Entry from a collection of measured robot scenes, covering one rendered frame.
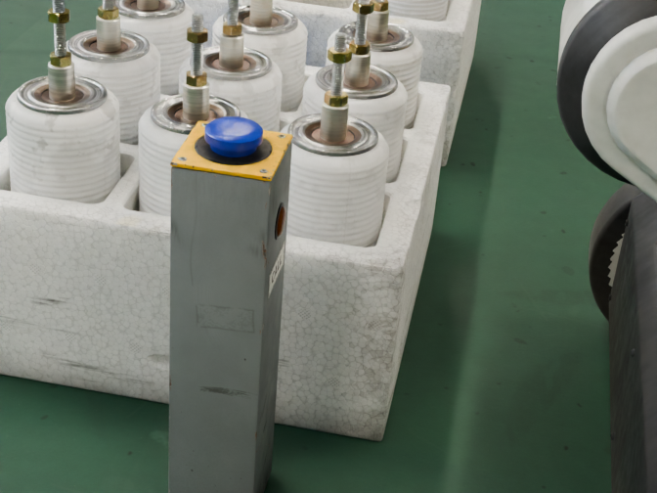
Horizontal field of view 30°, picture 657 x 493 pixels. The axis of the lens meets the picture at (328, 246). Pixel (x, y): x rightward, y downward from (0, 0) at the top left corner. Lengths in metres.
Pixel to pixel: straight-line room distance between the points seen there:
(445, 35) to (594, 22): 0.71
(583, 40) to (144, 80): 0.50
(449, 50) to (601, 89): 0.73
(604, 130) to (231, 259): 0.27
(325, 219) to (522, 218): 0.49
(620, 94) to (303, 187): 0.33
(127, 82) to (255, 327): 0.35
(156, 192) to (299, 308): 0.15
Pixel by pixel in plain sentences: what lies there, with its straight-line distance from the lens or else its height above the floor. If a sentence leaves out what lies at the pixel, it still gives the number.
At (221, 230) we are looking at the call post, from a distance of 0.84.
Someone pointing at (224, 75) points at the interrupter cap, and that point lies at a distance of 1.12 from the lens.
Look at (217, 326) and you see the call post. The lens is 0.89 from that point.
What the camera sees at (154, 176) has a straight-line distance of 1.04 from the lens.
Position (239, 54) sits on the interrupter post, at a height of 0.26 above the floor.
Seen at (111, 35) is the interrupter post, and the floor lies 0.27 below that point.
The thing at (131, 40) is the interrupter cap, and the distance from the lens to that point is 1.19.
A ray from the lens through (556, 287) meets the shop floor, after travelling 1.34.
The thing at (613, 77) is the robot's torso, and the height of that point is 0.41.
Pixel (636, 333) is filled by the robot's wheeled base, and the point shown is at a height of 0.17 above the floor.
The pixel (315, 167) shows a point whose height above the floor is 0.24.
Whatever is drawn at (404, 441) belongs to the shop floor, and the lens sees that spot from 1.09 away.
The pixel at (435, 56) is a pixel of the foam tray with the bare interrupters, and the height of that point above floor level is 0.15.
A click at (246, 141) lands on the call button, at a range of 0.83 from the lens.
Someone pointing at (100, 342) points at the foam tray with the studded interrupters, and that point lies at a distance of 1.10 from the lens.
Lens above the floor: 0.69
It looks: 31 degrees down
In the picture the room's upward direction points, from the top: 5 degrees clockwise
